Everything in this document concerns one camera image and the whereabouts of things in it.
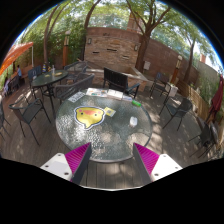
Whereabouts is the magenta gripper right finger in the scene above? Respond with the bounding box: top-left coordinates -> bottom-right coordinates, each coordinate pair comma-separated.
133,143 -> 182,185

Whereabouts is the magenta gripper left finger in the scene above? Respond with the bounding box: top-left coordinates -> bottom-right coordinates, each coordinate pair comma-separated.
41,143 -> 92,185

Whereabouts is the white computer mouse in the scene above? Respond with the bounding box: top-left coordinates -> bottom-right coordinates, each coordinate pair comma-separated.
129,117 -> 138,127

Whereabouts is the yellow duck mouse pad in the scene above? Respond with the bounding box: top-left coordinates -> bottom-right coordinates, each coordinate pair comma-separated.
74,106 -> 105,130

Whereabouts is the round glass patio table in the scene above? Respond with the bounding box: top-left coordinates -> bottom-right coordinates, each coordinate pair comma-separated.
56,94 -> 152,162

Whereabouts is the black chair right edge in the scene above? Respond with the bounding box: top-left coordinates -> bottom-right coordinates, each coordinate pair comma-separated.
196,123 -> 218,156

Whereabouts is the yellow sticky note pad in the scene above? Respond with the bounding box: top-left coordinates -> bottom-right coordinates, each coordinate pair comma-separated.
104,107 -> 116,117

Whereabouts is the green small object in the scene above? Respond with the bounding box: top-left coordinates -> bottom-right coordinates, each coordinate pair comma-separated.
132,100 -> 141,107

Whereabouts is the white keyboard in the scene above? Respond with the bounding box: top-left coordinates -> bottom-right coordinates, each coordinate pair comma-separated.
68,92 -> 85,103

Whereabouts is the grey chair front left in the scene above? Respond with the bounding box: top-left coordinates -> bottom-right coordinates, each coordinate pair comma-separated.
9,96 -> 49,143

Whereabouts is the grey chair behind table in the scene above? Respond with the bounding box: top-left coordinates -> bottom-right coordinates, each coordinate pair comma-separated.
54,74 -> 95,101

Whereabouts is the colourful magazine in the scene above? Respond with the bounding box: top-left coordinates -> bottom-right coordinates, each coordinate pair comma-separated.
86,88 -> 107,97

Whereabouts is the open book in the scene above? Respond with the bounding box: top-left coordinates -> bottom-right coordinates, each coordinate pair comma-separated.
107,89 -> 123,100

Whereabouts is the black chair far right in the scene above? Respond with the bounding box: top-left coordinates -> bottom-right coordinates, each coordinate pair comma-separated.
150,72 -> 171,95

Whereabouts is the red folded umbrella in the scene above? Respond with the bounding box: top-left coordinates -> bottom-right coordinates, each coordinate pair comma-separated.
206,76 -> 224,123

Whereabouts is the black patio bench chair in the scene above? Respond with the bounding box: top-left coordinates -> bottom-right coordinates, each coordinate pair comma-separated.
103,68 -> 140,97

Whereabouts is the blue chair far left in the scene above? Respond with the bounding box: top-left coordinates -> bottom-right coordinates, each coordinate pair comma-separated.
28,66 -> 42,84

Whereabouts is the orange awning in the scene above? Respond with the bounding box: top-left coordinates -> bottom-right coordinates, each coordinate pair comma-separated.
0,42 -> 33,76

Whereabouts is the tree trunk centre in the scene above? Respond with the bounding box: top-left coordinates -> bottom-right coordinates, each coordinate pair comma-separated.
126,0 -> 172,72

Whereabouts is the brick fountain wall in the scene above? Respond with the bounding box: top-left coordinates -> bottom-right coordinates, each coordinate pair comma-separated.
84,27 -> 142,69

